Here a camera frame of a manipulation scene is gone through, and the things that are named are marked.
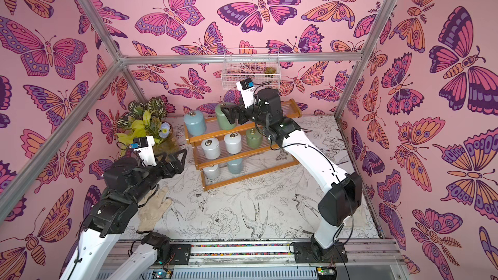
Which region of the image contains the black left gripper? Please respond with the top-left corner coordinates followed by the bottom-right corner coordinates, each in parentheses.
top-left (129, 148), bottom-right (187, 206)

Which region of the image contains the large green tea canister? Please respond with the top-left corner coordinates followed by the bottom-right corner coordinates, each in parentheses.
top-left (215, 103), bottom-right (236, 130)

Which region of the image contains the white tea canister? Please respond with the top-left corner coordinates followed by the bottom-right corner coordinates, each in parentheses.
top-left (224, 132), bottom-right (242, 154)
top-left (201, 137), bottom-right (221, 160)

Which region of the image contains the large blue tea canister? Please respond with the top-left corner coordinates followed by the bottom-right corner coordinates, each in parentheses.
top-left (183, 110), bottom-right (207, 137)

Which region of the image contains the small green tea canister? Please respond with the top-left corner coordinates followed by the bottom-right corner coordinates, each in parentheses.
top-left (246, 128), bottom-right (263, 149)

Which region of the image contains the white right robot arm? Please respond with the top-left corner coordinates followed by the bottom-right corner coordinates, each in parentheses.
top-left (221, 88), bottom-right (363, 250)

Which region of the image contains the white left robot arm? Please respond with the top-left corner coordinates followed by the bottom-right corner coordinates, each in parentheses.
top-left (60, 149), bottom-right (188, 279)

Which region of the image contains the white canister bottom shelf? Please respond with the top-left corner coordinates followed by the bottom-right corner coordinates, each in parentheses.
top-left (202, 165), bottom-right (220, 180)

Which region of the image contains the wooden three-tier shelf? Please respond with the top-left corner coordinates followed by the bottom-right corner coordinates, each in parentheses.
top-left (184, 118), bottom-right (299, 191)

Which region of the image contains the blue canister bottom shelf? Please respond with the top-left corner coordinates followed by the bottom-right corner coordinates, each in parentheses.
top-left (227, 158), bottom-right (244, 174)

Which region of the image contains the clear vase with plants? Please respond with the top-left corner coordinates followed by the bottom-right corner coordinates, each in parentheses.
top-left (117, 95), bottom-right (180, 155)

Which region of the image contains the beige work glove left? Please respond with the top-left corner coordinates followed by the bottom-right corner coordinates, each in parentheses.
top-left (137, 186), bottom-right (172, 233)

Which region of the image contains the small plant in basket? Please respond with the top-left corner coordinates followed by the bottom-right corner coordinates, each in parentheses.
top-left (264, 66), bottom-right (277, 75)

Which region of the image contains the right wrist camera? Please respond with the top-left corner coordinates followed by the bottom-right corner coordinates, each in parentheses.
top-left (236, 78), bottom-right (255, 108)

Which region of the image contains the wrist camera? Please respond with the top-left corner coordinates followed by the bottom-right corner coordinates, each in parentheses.
top-left (130, 136), bottom-right (156, 166)
top-left (236, 78), bottom-right (255, 108)

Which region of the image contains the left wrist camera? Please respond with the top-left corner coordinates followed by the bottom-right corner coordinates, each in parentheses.
top-left (130, 136), bottom-right (156, 166)

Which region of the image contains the white wire basket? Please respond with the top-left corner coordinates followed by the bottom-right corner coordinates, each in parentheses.
top-left (220, 47), bottom-right (281, 90)

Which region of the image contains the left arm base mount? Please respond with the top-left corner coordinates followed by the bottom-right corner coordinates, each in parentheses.
top-left (141, 232), bottom-right (192, 265)

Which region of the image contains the aluminium frame rail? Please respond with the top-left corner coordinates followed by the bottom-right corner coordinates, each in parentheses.
top-left (1, 61), bottom-right (123, 221)

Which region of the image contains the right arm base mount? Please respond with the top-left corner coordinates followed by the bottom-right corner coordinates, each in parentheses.
top-left (291, 242), bottom-right (348, 264)

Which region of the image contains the front aluminium rail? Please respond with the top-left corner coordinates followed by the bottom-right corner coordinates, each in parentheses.
top-left (104, 239), bottom-right (402, 269)

